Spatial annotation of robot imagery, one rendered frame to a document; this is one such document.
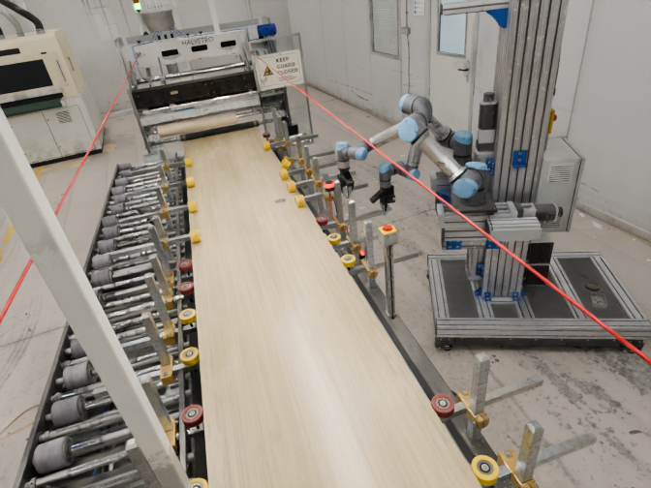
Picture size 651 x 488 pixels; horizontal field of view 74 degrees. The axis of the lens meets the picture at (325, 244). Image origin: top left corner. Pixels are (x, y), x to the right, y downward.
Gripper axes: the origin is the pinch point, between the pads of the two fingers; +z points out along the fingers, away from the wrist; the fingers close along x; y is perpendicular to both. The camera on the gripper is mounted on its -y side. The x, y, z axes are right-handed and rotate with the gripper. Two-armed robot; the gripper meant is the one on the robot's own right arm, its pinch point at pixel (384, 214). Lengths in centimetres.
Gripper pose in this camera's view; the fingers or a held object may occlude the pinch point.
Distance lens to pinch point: 292.2
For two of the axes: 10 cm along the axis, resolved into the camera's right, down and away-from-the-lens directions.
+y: 9.5, -2.5, 1.9
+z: 1.1, 8.4, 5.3
